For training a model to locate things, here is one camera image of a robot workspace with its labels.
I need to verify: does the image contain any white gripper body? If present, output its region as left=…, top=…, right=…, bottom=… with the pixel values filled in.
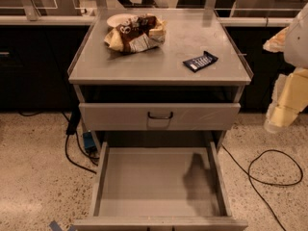
left=284, top=4, right=308, bottom=68

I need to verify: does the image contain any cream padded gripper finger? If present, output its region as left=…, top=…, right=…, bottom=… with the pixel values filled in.
left=264, top=68, right=308, bottom=134
left=263, top=27, right=288, bottom=53

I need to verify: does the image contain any dark blue rxbar wrapper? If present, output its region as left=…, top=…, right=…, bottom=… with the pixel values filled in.
left=183, top=51, right=218, bottom=72

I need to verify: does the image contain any grey metal drawer cabinet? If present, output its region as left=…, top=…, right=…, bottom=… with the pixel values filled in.
left=66, top=7, right=254, bottom=231

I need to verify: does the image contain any open grey bottom drawer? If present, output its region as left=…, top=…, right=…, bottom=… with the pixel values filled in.
left=74, top=143, right=247, bottom=231

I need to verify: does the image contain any closed grey middle drawer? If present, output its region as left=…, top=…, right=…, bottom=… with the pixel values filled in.
left=79, top=103, right=240, bottom=131

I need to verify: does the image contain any crumpled brown chip bag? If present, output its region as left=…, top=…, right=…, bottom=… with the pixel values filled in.
left=104, top=13, right=166, bottom=54

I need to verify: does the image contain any white plate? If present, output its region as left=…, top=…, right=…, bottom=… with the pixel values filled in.
left=107, top=13, right=135, bottom=28

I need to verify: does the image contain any blue power adapter box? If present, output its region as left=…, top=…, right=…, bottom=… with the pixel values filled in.
left=83, top=132, right=96, bottom=152

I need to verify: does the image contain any dark side cabinet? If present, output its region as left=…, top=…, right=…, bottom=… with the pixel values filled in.
left=0, top=26, right=89, bottom=112

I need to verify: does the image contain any blue tape strip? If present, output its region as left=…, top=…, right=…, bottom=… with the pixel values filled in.
left=49, top=220, right=76, bottom=231

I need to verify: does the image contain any long grey counter shelf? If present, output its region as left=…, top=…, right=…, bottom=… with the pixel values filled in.
left=0, top=9, right=308, bottom=27

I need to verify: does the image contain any black drawer handle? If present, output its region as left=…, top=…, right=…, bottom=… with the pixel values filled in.
left=147, top=112, right=173, bottom=120

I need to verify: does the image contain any black floor cable left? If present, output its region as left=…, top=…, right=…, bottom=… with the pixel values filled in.
left=18, top=111, right=100, bottom=175

